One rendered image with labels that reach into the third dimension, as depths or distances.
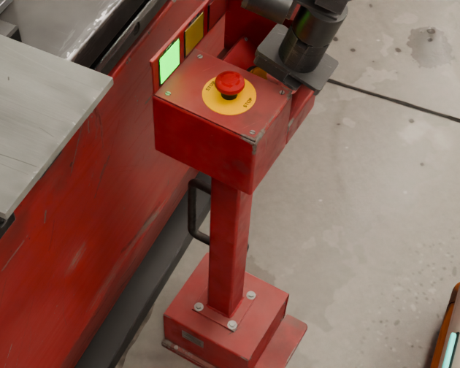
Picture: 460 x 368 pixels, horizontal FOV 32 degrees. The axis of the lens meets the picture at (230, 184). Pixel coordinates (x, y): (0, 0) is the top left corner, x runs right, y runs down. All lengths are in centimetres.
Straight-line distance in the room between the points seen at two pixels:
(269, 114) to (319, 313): 81
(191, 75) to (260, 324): 68
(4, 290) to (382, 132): 127
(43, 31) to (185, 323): 77
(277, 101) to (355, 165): 97
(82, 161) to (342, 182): 99
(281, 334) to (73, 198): 73
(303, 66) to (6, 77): 43
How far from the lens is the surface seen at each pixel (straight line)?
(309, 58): 107
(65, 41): 102
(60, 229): 115
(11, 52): 83
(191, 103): 106
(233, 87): 105
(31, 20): 105
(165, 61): 106
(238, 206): 130
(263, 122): 105
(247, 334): 161
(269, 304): 165
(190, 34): 110
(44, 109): 77
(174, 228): 182
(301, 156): 202
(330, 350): 175
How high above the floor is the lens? 157
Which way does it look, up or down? 53 degrees down
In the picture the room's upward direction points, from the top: 3 degrees clockwise
